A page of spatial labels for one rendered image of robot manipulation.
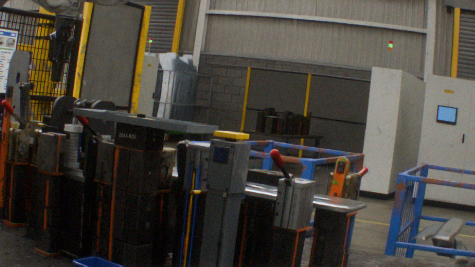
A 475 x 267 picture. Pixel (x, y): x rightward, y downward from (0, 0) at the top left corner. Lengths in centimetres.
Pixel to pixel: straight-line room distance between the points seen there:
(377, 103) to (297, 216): 821
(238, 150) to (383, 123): 828
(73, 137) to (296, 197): 72
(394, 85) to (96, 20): 562
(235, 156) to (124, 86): 424
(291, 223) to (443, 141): 807
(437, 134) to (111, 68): 560
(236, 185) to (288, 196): 16
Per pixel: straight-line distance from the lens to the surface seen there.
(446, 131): 952
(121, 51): 550
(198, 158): 164
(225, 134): 142
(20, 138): 218
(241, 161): 143
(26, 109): 219
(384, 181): 966
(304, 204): 154
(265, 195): 168
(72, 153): 191
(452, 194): 956
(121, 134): 158
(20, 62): 252
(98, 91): 529
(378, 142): 967
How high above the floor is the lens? 123
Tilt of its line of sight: 3 degrees down
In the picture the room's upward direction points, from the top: 7 degrees clockwise
